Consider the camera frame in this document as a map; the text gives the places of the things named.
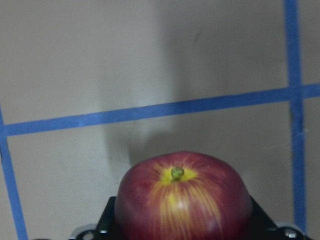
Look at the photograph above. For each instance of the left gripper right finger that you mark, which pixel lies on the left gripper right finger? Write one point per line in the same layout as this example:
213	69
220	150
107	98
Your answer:
262	227

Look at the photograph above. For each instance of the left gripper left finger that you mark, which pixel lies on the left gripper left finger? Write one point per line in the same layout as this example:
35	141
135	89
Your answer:
104	229

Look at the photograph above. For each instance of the dark red apple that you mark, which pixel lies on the dark red apple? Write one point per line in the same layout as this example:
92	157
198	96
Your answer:
183	196

